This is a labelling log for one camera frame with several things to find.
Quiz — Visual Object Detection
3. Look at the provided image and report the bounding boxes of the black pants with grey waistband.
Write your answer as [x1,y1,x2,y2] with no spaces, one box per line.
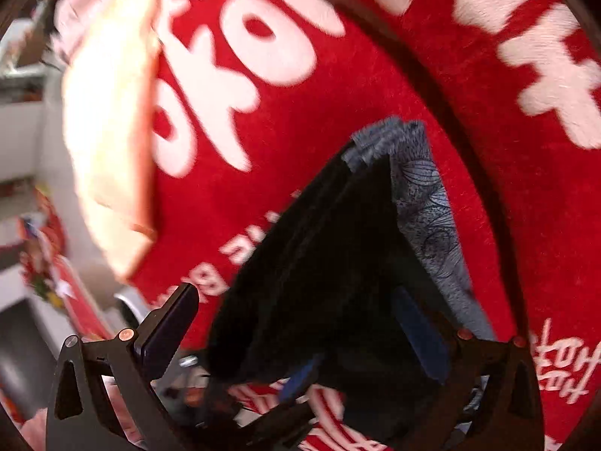
[207,116,494,389]

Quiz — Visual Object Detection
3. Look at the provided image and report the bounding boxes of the red blanket with white characters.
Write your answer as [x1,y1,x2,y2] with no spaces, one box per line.
[48,0,600,450]

